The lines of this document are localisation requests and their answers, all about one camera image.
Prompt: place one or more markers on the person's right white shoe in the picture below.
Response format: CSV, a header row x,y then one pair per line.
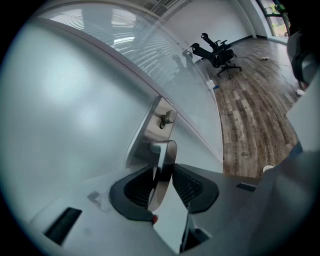
x,y
268,169

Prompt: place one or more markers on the white power strip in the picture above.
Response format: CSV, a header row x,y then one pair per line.
x,y
264,58

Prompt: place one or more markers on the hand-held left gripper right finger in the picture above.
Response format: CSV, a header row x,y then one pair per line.
x,y
225,200

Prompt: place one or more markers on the blue jeans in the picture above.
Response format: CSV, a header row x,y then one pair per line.
x,y
297,149

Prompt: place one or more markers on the window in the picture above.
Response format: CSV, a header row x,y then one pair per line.
x,y
277,23

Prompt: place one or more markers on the small blue object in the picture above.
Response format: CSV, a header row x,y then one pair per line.
x,y
215,87

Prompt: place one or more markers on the white plug adapter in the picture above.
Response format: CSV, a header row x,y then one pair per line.
x,y
300,92

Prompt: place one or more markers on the black office chair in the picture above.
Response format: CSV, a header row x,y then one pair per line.
x,y
212,56
212,42

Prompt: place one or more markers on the small white object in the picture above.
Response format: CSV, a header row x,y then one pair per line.
x,y
210,83

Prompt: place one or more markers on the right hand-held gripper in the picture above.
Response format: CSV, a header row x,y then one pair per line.
x,y
305,120

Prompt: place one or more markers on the frosted glass door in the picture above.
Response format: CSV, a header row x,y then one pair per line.
x,y
62,100

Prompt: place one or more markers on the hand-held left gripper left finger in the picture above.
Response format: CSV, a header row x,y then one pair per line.
x,y
100,220

